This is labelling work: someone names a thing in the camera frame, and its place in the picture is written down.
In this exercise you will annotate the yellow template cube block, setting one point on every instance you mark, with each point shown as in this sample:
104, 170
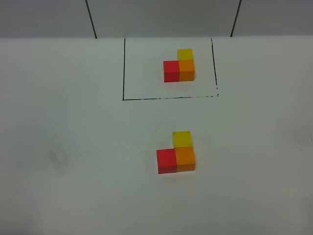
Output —
185, 54

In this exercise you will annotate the red template cube block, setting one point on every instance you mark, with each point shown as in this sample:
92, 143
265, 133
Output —
171, 71

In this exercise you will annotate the orange template cube block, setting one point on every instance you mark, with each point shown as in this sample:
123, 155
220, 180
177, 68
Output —
186, 70

